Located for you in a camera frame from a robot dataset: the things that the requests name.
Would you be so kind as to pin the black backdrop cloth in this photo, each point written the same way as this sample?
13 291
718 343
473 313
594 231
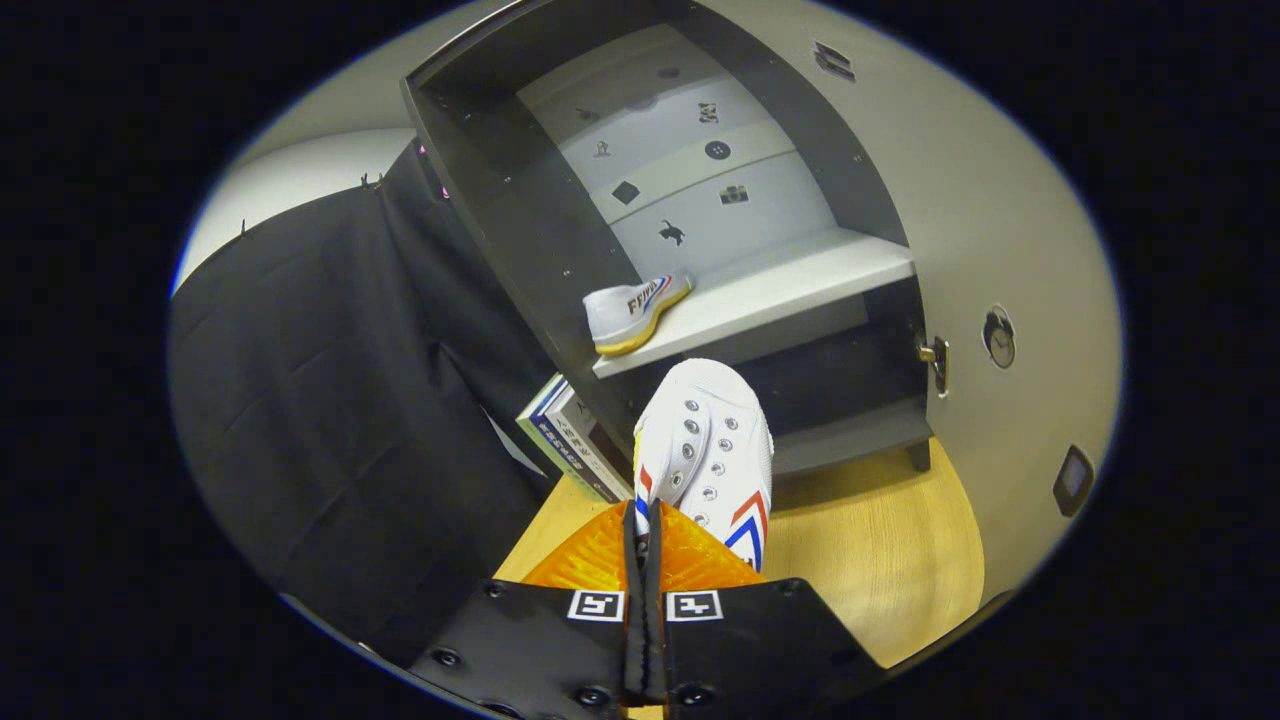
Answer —
350 400

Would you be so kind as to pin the blue book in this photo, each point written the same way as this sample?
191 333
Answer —
565 425

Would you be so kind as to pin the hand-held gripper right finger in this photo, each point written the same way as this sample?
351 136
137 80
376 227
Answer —
770 650

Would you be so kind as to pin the white shoe with yellow sole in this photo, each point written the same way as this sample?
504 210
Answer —
625 310

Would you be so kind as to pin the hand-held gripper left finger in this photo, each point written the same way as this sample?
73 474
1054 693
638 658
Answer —
520 650

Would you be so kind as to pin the white shoe with striped side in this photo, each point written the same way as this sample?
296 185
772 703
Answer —
710 430

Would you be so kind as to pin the white cabinet shelf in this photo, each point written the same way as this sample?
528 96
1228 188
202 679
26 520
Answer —
780 290

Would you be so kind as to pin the dark grey shoe cabinet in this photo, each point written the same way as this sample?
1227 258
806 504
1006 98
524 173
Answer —
520 230

